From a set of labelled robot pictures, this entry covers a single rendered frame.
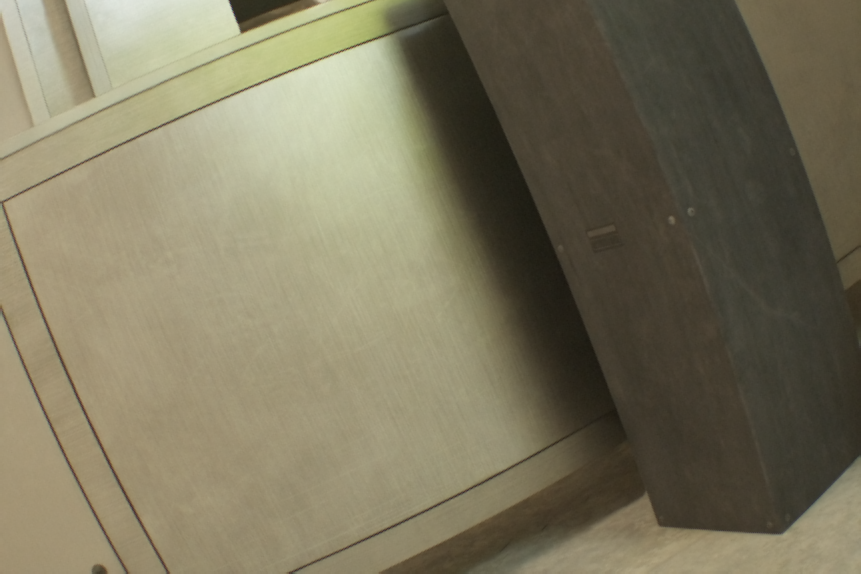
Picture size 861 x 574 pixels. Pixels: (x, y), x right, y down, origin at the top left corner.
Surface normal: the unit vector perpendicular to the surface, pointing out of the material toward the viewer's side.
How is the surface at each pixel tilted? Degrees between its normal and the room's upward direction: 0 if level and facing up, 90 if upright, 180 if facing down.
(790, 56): 90
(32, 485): 90
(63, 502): 90
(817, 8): 90
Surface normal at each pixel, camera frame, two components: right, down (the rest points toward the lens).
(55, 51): 0.31, -0.07
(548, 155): -0.80, 0.37
